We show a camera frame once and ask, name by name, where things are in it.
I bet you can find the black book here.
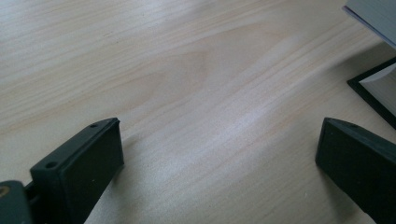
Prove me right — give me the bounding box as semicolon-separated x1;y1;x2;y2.
346;57;396;130

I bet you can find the blue book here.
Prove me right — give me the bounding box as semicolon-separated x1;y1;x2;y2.
341;0;396;50

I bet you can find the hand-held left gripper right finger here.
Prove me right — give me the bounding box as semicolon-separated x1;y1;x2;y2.
315;117;396;224

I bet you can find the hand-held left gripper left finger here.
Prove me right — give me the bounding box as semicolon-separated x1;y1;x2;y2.
29;117;125;224

